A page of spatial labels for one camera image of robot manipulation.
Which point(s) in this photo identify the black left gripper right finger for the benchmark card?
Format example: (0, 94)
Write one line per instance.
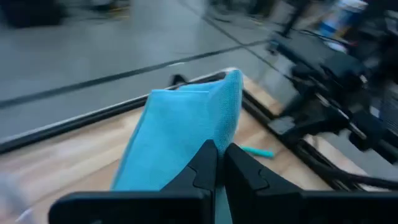
(280, 205)

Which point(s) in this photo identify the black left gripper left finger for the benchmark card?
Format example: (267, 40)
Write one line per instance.
(174, 205)

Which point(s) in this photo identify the blue microfibre cloth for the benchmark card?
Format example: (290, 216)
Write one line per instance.
(177, 133)

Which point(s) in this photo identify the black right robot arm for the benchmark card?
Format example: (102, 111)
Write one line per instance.
(323, 62)

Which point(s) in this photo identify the blue white container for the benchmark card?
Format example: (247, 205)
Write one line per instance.
(340, 18)

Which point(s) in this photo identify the black table edge rail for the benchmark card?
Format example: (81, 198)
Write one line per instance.
(62, 129)

